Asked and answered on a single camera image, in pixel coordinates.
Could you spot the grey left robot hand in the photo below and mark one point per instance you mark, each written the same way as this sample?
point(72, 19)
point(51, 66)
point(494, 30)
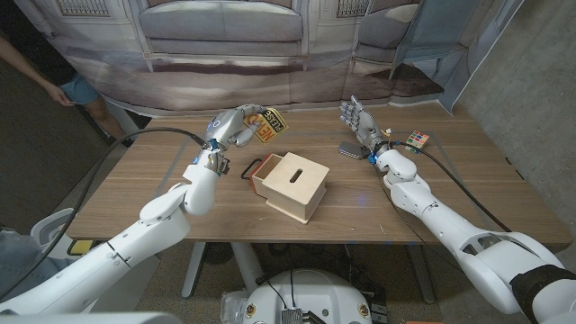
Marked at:
point(227, 128)

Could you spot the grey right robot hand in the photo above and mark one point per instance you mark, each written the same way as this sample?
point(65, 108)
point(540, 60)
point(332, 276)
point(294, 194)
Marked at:
point(366, 126)

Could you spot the yellow new driver bumper sticker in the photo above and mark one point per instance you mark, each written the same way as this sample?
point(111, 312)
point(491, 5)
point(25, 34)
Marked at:
point(270, 128)

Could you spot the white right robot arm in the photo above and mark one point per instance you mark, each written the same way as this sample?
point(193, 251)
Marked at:
point(445, 220)

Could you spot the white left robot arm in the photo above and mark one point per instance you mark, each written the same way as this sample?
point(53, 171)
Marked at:
point(135, 243)

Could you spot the Rubik's cube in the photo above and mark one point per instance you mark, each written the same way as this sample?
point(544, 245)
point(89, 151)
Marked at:
point(417, 140)

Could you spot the wooden drawer with red front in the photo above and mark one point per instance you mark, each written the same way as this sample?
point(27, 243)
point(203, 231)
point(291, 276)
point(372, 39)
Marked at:
point(265, 168)

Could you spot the grey metal tin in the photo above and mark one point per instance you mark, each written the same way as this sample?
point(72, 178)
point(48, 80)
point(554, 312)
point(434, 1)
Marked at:
point(348, 149)

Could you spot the printed sofa room backdrop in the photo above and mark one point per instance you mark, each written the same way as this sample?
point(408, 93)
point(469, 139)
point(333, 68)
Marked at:
point(225, 67)

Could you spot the wooden box with slot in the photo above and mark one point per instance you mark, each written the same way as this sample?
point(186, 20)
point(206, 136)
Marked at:
point(292, 189)

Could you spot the black round floor object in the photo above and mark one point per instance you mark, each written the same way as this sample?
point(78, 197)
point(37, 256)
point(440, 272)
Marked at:
point(218, 253)

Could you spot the white thick table leg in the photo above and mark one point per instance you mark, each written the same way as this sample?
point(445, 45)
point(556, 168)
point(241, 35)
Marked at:
point(246, 265)

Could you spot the white slanted table leg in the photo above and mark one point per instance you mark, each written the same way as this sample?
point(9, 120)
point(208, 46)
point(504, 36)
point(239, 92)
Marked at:
point(193, 270)

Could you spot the person in blue shorts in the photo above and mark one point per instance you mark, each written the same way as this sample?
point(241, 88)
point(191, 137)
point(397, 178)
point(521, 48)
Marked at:
point(78, 90)

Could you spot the grey table leg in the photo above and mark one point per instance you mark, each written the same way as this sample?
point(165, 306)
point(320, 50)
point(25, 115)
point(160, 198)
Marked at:
point(422, 274)

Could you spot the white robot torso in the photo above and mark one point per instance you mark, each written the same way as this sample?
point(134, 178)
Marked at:
point(315, 297)

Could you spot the clear plastic container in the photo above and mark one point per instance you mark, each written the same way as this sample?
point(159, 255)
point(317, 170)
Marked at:
point(231, 308)

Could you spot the yellow flat object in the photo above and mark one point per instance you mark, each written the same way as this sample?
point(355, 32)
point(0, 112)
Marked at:
point(81, 247)

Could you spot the white office chair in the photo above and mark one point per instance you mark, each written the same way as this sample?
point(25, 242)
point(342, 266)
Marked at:
point(49, 222)

